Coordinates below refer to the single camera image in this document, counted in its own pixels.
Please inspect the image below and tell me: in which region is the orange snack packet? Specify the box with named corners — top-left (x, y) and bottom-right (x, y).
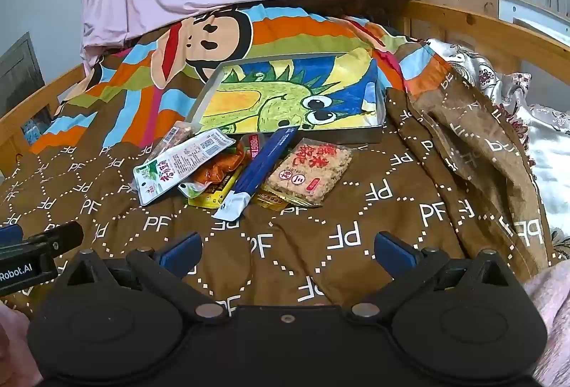
top-left (178, 145), bottom-right (248, 199)

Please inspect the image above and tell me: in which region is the yellow snack packet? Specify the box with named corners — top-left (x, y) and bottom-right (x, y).
top-left (187, 171), bottom-right (244, 210)

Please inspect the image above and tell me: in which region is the long blue white packet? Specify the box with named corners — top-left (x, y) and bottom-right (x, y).
top-left (212, 126), bottom-right (298, 222)

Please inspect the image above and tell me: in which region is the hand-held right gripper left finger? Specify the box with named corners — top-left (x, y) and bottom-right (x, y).
top-left (58, 231), bottom-right (231, 324)

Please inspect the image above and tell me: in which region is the clear nut bar packet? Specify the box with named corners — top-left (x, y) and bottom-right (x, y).
top-left (154, 120), bottom-right (202, 154)

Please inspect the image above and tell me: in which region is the pink clothing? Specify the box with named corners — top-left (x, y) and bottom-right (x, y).
top-left (521, 260), bottom-right (570, 387)

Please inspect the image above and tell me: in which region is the red sausage stick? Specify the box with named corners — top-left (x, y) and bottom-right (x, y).
top-left (247, 133), bottom-right (269, 163)

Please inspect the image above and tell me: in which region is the clear rice cracker packet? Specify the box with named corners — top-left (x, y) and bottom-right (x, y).
top-left (266, 137), bottom-right (354, 208)

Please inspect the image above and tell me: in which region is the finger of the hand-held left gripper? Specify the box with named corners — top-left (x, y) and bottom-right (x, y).
top-left (0, 224), bottom-right (26, 249)
top-left (26, 221), bottom-right (85, 255)

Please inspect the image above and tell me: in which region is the gold snack packet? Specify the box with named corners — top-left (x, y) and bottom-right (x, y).
top-left (253, 186), bottom-right (312, 212)

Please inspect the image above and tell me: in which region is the white green snack packet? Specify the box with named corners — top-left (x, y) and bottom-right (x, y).
top-left (133, 129), bottom-right (237, 206)

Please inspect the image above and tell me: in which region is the brown striped monkey print blanket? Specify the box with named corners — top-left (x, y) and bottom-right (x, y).
top-left (0, 1), bottom-right (557, 325)

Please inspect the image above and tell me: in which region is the grey metal tray dinosaur print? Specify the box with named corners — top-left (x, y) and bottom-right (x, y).
top-left (185, 52), bottom-right (386, 145)

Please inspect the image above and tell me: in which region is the silver floral blanket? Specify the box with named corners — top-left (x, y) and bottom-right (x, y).
top-left (423, 37), bottom-right (570, 263)

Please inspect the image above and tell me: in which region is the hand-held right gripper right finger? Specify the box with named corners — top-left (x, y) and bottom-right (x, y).
top-left (346, 230), bottom-right (517, 324)

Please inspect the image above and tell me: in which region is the wooden bed frame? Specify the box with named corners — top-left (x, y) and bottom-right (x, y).
top-left (0, 0), bottom-right (570, 184)

